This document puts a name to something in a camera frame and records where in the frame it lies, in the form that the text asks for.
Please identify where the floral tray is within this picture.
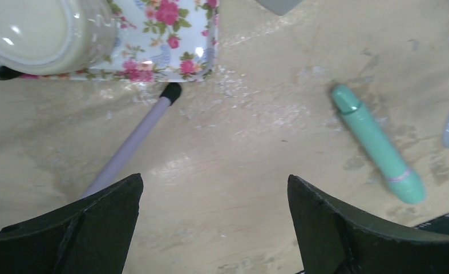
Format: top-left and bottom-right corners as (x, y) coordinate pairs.
(20, 0), (220, 83)

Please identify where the purple tripod stand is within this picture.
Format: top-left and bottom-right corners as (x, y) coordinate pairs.
(81, 82), (182, 198)

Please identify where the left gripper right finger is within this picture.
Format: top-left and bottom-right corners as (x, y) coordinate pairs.
(287, 175), (449, 273)

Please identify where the teal cylindrical tube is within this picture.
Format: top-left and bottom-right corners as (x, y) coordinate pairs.
(331, 84), (426, 204)

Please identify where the beige mug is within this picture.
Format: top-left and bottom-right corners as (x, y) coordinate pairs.
(0, 1), (118, 75)

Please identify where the white wedge-shaped device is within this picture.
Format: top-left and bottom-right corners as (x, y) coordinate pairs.
(256, 0), (303, 16)

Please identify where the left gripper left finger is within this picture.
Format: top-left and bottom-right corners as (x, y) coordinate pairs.
(0, 174), (144, 273)

